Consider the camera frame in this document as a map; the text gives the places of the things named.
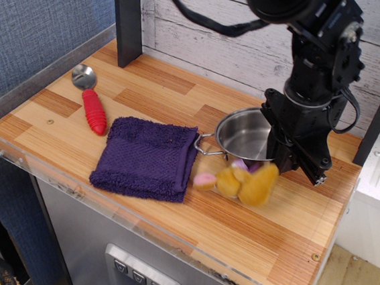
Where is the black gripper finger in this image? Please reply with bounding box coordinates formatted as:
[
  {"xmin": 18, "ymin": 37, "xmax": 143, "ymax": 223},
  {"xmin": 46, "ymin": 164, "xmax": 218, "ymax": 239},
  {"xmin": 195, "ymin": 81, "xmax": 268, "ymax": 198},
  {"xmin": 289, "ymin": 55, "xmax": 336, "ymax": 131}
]
[
  {"xmin": 266, "ymin": 125, "xmax": 283, "ymax": 162},
  {"xmin": 273, "ymin": 142, "xmax": 300, "ymax": 174}
]

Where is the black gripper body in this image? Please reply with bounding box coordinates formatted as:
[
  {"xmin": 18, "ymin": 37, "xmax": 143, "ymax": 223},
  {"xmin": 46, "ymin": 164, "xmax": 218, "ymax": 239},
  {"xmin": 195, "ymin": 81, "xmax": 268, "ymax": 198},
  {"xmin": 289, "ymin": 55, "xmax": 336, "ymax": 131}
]
[{"xmin": 261, "ymin": 89, "xmax": 347, "ymax": 186}]

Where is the stainless steel pot bowl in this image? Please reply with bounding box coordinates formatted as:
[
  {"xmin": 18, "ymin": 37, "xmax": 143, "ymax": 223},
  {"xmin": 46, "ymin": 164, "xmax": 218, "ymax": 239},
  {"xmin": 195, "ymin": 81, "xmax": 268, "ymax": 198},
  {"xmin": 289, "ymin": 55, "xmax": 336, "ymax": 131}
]
[{"xmin": 193, "ymin": 107, "xmax": 274, "ymax": 168}]

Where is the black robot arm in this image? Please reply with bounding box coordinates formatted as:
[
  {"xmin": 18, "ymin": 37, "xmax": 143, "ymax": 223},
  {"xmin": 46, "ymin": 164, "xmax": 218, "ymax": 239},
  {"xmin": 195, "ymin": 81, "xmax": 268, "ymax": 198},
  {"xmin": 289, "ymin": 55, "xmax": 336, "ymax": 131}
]
[{"xmin": 246, "ymin": 0, "xmax": 364, "ymax": 186}]

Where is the purple folded towel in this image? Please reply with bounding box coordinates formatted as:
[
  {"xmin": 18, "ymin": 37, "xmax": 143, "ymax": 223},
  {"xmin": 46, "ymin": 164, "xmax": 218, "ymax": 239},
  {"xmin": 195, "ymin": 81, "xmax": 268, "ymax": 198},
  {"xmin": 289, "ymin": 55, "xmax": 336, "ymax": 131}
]
[{"xmin": 89, "ymin": 117, "xmax": 199, "ymax": 203}]

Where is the yellow plush bunny toy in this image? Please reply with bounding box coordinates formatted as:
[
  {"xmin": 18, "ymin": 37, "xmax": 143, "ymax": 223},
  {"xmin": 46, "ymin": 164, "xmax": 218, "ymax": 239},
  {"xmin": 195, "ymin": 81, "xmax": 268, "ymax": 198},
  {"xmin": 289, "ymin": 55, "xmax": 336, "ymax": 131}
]
[{"xmin": 193, "ymin": 160, "xmax": 280, "ymax": 207}]

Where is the white toy sink counter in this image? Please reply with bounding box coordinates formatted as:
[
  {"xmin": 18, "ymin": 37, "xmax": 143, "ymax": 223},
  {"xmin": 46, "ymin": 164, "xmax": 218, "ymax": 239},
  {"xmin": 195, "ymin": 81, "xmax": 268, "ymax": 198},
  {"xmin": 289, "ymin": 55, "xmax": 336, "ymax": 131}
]
[{"xmin": 336, "ymin": 134, "xmax": 380, "ymax": 268}]

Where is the silver dispenser button panel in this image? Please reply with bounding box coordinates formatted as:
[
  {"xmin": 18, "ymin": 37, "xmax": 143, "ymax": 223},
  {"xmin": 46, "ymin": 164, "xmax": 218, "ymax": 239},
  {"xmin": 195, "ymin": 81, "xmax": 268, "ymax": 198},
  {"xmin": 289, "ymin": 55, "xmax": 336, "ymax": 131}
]
[{"xmin": 105, "ymin": 243, "xmax": 181, "ymax": 285}]

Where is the stainless toy fridge cabinet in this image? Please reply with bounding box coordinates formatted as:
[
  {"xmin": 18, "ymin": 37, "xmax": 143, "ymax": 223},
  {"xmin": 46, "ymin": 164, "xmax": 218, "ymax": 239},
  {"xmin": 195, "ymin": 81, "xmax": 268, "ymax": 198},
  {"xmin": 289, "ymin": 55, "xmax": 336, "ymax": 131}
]
[{"xmin": 37, "ymin": 179, "xmax": 226, "ymax": 285}]

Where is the clear acrylic edge guard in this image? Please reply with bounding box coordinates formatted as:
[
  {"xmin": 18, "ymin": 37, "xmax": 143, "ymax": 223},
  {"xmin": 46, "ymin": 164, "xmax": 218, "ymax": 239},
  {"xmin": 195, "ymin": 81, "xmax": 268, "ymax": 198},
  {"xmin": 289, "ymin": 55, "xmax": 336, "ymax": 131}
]
[{"xmin": 0, "ymin": 123, "xmax": 361, "ymax": 285}]

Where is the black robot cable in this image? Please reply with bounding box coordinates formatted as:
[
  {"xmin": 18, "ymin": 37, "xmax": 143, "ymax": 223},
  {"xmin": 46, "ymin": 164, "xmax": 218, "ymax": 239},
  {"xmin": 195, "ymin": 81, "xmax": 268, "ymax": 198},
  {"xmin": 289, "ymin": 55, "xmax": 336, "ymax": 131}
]
[{"xmin": 148, "ymin": 0, "xmax": 373, "ymax": 137}]

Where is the red handled metal scoop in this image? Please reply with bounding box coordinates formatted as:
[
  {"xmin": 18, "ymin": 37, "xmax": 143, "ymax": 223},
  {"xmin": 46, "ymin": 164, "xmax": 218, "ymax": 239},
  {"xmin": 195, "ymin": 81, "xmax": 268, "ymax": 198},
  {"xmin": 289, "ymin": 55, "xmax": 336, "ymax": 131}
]
[{"xmin": 71, "ymin": 64, "xmax": 108, "ymax": 136}]

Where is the dark left support post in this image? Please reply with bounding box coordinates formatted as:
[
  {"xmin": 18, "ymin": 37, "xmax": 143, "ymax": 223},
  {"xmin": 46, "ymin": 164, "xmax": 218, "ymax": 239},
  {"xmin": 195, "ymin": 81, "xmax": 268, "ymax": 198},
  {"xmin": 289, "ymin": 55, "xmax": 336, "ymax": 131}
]
[{"xmin": 115, "ymin": 0, "xmax": 143, "ymax": 68}]

